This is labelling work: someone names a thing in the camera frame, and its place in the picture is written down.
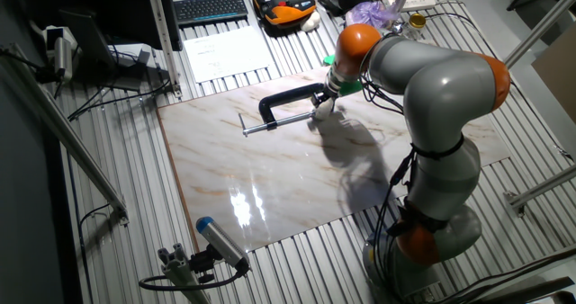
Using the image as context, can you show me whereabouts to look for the silver camera on white bracket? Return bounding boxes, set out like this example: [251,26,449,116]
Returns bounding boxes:
[42,24,78,83]

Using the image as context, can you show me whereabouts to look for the aluminium profile upright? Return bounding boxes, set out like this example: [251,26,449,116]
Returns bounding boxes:
[143,0,184,99]

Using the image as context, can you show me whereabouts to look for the black monitor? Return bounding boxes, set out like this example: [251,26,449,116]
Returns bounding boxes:
[13,0,184,53]

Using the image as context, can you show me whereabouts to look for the marble pattern board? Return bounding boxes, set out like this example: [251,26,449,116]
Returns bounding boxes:
[156,60,512,254]

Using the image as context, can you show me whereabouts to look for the short aluminium profile stub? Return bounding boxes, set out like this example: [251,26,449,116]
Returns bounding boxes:
[157,243,212,304]

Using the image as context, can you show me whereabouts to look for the white printed paper sheet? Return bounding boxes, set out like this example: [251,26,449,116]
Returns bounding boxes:
[183,25,275,84]

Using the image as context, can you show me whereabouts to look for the black keyboard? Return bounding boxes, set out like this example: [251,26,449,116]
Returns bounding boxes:
[173,0,249,26]

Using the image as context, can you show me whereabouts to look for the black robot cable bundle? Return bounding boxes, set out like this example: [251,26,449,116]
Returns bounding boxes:
[359,22,500,304]

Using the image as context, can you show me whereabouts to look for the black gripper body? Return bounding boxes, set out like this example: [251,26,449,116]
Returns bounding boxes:
[314,85,339,105]

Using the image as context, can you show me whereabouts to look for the purple plastic bag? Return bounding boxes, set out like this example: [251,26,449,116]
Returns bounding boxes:
[345,0,400,30]

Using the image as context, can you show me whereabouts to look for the aluminium post with foot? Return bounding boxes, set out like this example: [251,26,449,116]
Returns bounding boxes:
[503,0,576,69]

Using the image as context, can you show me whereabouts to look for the black metal C-clamp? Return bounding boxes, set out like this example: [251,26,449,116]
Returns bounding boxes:
[238,82,326,138]

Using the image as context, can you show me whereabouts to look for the black camera cable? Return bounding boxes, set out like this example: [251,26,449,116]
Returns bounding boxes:
[138,267,248,292]

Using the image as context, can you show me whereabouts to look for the white power strip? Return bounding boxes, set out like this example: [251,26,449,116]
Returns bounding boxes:
[386,0,437,13]

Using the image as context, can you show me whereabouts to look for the silver camera with blue cap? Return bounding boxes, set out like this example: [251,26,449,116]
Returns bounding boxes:
[195,216,251,273]

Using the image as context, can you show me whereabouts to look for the jar with yellow lid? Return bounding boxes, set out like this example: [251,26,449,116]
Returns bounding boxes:
[401,13,427,40]

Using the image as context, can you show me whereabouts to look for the brown cardboard sheet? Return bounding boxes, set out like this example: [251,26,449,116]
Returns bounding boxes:
[531,33,576,125]

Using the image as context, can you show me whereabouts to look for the black camera clamp mount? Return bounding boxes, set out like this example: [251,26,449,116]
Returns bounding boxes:
[188,245,221,283]

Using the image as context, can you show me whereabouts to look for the long aluminium frame bar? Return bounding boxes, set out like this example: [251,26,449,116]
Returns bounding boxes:
[0,42,131,227]

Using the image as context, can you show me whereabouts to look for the aluminium bar with bracket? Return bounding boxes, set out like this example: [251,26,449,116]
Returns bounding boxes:
[503,164,576,218]

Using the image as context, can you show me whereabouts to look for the orange black teach pendant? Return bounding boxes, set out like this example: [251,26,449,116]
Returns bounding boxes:
[250,0,318,26]

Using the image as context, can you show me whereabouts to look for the black floor cables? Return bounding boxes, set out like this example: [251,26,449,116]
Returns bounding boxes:
[67,76,172,121]

